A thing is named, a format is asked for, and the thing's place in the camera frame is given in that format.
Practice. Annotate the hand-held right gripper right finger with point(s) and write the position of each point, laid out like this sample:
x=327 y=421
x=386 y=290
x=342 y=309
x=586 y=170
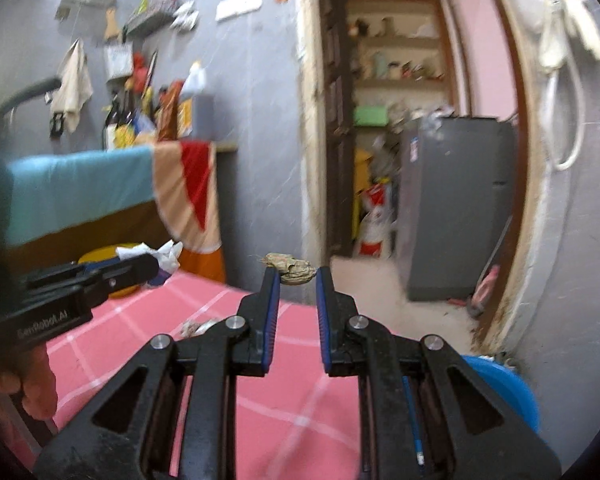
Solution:
x=322 y=310

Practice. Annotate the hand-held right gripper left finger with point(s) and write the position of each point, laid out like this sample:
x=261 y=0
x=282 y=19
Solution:
x=272 y=310

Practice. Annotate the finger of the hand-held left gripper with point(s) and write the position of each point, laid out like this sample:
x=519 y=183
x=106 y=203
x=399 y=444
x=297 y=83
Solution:
x=55 y=272
x=125 y=275

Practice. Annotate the brown paper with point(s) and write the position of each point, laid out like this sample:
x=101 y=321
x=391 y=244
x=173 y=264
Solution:
x=292 y=267

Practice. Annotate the white tissue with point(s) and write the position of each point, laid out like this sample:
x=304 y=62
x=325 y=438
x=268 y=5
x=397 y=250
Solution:
x=170 y=255

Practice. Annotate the blue plastic bucket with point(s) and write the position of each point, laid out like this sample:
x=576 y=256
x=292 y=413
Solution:
x=510 y=385

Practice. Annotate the person's left hand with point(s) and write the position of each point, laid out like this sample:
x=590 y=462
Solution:
x=37 y=385

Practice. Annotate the pile of crumpled wrappers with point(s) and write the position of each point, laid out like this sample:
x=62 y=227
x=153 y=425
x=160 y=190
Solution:
x=200 y=329

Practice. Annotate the teal cloth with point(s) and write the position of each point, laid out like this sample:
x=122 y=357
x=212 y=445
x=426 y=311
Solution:
x=80 y=190

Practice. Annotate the pink checked tablecloth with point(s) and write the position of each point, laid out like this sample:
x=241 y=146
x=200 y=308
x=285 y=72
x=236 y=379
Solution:
x=300 y=400

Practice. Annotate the white red plastic bag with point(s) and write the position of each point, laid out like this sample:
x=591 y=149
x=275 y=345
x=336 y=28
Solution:
x=375 y=225

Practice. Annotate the red beige striped cloth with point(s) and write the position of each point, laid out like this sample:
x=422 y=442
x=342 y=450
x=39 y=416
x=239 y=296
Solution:
x=190 y=195

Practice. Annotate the yellow container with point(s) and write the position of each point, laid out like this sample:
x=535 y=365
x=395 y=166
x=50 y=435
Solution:
x=362 y=180

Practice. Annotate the blue pen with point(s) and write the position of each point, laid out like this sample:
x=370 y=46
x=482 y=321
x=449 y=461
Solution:
x=414 y=420

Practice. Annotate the dark glass bottles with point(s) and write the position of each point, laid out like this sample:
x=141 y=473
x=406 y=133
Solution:
x=116 y=125

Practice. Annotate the pink floor item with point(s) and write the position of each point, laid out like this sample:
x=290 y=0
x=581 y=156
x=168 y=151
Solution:
x=485 y=290

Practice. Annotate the yellow packet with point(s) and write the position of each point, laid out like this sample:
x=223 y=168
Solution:
x=185 y=119

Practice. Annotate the dark metal faucet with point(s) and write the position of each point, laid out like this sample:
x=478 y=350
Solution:
x=27 y=92

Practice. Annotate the orange snack bag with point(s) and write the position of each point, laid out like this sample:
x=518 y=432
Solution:
x=170 y=110

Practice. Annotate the grey refrigerator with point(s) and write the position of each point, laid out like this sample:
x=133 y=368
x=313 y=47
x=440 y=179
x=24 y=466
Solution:
x=455 y=200

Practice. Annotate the beige hanging towel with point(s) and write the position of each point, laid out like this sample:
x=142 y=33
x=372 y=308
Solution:
x=72 y=85

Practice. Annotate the green box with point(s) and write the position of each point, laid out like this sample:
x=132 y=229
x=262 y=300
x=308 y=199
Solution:
x=370 y=116

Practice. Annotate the dark wooden door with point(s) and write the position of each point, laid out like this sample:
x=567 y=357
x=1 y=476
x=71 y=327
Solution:
x=337 y=110

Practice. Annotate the red hanging ornament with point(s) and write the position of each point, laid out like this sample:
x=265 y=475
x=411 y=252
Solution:
x=141 y=70

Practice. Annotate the wooden brush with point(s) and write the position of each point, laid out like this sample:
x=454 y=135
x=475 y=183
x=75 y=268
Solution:
x=111 y=25

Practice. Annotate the white rubber glove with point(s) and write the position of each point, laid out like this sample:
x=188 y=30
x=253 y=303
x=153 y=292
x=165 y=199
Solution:
x=587 y=25

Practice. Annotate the white wall box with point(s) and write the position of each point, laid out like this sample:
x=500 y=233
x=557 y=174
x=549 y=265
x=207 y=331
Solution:
x=118 y=61

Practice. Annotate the grey wall shelf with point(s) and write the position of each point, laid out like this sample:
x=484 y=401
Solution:
x=147 y=24

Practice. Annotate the wooden wall shelves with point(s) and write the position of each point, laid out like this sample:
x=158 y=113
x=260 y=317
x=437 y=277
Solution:
x=400 y=45

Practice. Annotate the white switch plate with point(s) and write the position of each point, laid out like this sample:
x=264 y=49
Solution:
x=239 y=4

